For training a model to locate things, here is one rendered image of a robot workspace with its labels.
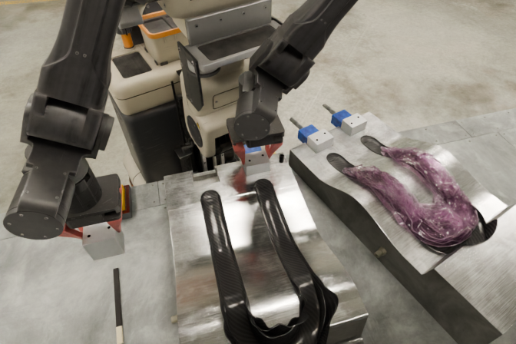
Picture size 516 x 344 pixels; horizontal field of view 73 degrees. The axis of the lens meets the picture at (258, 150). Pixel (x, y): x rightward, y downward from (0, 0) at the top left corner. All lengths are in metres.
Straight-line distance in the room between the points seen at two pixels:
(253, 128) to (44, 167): 0.28
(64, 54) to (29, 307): 0.52
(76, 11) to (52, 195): 0.19
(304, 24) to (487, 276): 0.48
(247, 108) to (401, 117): 1.93
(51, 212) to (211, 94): 0.62
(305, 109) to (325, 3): 1.80
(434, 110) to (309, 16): 2.07
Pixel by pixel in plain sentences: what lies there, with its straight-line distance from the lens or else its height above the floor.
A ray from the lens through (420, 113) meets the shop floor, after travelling 2.50.
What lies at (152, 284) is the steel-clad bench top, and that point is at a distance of 0.73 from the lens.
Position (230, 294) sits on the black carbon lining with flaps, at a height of 0.92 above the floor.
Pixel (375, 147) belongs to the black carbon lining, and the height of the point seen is 0.85.
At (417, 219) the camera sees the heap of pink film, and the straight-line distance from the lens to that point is 0.71.
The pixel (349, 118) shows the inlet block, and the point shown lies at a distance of 0.90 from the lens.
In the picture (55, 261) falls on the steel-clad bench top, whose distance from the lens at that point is 0.82.
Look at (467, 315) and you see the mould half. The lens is 0.68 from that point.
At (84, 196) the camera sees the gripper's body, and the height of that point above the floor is 1.07.
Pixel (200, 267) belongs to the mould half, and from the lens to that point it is 0.63.
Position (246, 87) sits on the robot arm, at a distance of 0.58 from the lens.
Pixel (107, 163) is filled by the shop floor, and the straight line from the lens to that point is 2.12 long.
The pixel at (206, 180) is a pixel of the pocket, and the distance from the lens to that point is 0.76.
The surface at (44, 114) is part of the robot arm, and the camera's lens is 0.43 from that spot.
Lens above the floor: 1.45
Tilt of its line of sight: 46 degrees down
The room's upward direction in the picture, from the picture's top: straight up
